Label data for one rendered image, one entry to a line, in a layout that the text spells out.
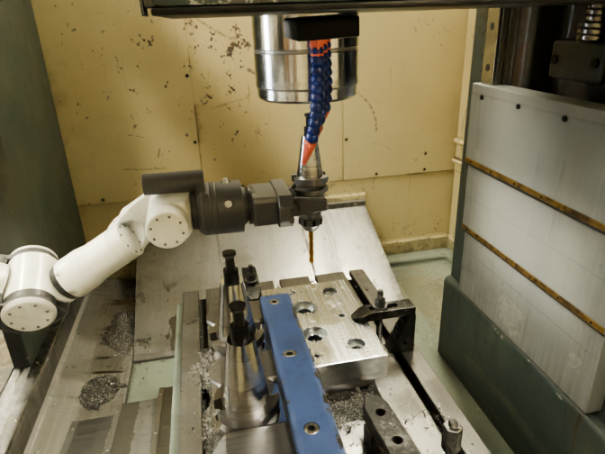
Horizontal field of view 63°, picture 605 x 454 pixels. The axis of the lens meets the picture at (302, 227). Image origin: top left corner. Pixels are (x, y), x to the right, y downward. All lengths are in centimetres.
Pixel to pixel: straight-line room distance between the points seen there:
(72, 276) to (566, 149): 84
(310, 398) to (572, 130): 64
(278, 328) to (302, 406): 13
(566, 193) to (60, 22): 151
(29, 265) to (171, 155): 102
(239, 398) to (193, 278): 129
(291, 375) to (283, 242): 133
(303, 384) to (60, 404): 104
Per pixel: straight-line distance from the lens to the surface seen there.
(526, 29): 112
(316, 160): 81
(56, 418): 144
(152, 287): 174
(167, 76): 179
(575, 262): 96
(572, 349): 103
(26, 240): 144
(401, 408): 97
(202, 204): 79
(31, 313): 88
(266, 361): 55
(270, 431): 48
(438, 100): 202
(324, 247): 183
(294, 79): 72
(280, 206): 78
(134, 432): 124
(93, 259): 86
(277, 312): 61
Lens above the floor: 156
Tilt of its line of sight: 23 degrees down
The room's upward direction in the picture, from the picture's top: 2 degrees counter-clockwise
